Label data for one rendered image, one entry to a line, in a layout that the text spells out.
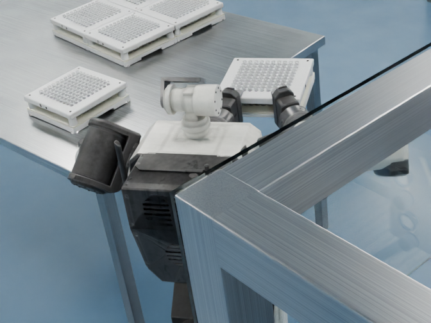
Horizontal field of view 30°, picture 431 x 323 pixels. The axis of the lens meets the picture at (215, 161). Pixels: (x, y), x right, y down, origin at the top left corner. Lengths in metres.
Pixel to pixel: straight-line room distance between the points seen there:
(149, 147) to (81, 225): 2.03
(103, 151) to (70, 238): 1.91
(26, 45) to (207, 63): 0.80
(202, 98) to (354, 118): 0.80
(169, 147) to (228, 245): 0.96
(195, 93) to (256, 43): 1.35
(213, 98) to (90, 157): 0.31
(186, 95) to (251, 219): 0.94
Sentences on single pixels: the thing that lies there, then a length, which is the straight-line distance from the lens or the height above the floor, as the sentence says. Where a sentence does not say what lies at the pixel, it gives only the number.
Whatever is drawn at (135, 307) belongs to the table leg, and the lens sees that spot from 2.67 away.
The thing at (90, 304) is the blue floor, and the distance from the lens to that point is 3.28.
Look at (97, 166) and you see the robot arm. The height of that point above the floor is 1.24.
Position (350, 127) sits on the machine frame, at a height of 1.72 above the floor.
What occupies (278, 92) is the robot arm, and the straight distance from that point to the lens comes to 2.15.
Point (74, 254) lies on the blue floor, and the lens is 3.55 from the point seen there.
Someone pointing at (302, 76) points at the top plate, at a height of 1.07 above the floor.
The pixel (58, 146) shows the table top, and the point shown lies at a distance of 2.55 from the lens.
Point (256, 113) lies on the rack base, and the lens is 2.26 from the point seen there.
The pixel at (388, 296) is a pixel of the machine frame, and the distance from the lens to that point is 0.65.
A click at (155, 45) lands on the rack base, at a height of 0.91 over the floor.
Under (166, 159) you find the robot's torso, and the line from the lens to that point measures 1.64.
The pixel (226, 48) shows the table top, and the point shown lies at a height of 0.89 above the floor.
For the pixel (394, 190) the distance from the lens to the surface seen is 1.05.
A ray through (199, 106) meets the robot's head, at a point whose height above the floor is 1.36.
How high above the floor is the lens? 2.16
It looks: 33 degrees down
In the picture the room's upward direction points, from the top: 8 degrees counter-clockwise
